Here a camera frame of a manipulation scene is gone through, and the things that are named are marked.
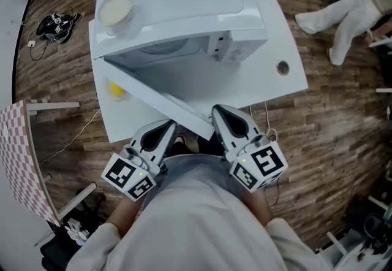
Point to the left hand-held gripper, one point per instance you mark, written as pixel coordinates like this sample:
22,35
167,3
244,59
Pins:
128,176

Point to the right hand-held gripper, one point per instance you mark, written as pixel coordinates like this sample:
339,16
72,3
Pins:
260,165

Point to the white microwave door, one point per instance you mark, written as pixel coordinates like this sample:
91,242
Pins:
153,101

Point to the person's left forearm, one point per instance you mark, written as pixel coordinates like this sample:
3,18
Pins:
125,214

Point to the person's right forearm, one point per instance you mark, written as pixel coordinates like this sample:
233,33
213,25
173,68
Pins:
258,208

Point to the person's left shoe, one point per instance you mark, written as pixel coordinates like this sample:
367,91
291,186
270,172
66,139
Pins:
180,138

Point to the white table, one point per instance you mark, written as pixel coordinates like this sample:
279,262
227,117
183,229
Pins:
266,86

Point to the yellow food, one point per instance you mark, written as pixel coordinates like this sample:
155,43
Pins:
117,90

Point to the person's light shirt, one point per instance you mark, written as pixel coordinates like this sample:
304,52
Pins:
199,217

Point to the white plastic gadget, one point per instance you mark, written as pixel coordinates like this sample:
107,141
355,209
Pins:
76,233

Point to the pink checkered table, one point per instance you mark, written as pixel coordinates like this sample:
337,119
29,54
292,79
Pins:
18,156

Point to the cream round bowl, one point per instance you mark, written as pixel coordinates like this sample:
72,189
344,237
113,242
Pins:
114,9

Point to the black seat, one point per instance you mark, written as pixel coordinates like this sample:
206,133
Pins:
55,254

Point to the white round disc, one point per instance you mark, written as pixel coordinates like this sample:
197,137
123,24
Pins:
3,134

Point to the pile of black equipment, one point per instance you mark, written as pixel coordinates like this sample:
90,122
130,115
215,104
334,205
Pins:
55,29

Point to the white plug adapter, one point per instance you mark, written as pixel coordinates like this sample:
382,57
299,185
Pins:
31,43

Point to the black round device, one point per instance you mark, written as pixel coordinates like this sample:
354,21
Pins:
378,231

